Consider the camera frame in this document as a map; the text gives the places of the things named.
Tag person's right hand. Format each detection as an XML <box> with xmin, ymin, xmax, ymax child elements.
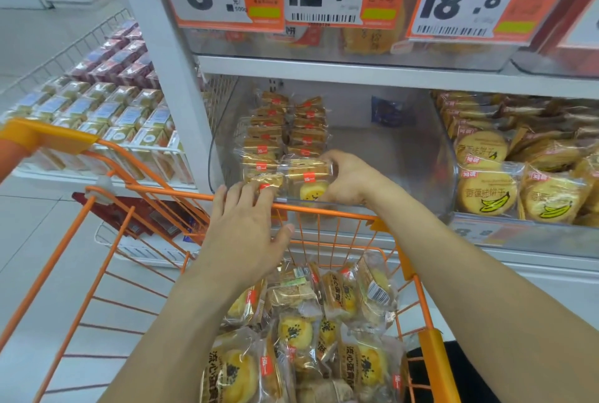
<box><xmin>318</xmin><ymin>148</ymin><xmax>395</xmax><ymax>208</ymax></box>

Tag person's left hand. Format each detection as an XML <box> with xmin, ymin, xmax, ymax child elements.
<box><xmin>189</xmin><ymin>180</ymin><xmax>296</xmax><ymax>297</ymax></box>

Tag egg-yolk pastry packet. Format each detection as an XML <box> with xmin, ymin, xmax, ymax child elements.
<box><xmin>280</xmin><ymin>159</ymin><xmax>336</xmax><ymax>205</ymax></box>
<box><xmin>269</xmin><ymin>266</ymin><xmax>324</xmax><ymax>317</ymax></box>

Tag rows of egg yolk packets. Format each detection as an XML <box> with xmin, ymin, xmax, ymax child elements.
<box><xmin>236</xmin><ymin>89</ymin><xmax>331</xmax><ymax>193</ymax></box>

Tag white metal store shelf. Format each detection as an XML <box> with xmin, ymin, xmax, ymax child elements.
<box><xmin>112</xmin><ymin>0</ymin><xmax>599</xmax><ymax>324</ymax></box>

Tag pile of pastry packets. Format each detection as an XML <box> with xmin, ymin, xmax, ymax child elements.
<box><xmin>201</xmin><ymin>250</ymin><xmax>408</xmax><ymax>403</ymax></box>

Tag orange shopping cart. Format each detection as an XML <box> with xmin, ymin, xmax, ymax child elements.
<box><xmin>0</xmin><ymin>118</ymin><xmax>462</xmax><ymax>403</ymax></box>

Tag person's left forearm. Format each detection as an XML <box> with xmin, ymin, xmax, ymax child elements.
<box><xmin>98</xmin><ymin>266</ymin><xmax>263</xmax><ymax>403</ymax></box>

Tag person's right forearm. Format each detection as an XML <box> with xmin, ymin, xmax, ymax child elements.
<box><xmin>369</xmin><ymin>182</ymin><xmax>599</xmax><ymax>403</ymax></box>

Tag person's right leg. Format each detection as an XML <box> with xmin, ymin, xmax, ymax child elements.
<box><xmin>407</xmin><ymin>341</ymin><xmax>499</xmax><ymax>403</ymax></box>

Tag red carton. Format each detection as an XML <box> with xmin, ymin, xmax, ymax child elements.
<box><xmin>531</xmin><ymin>0</ymin><xmax>599</xmax><ymax>76</ymax></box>

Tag blue paper label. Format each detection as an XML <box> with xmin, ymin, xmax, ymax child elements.
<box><xmin>372</xmin><ymin>96</ymin><xmax>406</xmax><ymax>127</ymax></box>

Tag red box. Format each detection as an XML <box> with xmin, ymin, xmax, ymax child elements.
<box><xmin>72</xmin><ymin>192</ymin><xmax>207</xmax><ymax>238</ymax></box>

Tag group of banana biscuit packets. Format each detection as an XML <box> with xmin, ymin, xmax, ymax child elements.
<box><xmin>435</xmin><ymin>90</ymin><xmax>599</xmax><ymax>226</ymax></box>

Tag pile of golden cake packets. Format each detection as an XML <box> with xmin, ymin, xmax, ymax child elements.
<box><xmin>341</xmin><ymin>26</ymin><xmax>406</xmax><ymax>55</ymax></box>

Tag group of silver boxed cakes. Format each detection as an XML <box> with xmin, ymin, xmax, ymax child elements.
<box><xmin>0</xmin><ymin>19</ymin><xmax>195</xmax><ymax>183</ymax></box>

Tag white wire rack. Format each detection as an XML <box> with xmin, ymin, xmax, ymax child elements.
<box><xmin>0</xmin><ymin>8</ymin><xmax>197</xmax><ymax>188</ymax></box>

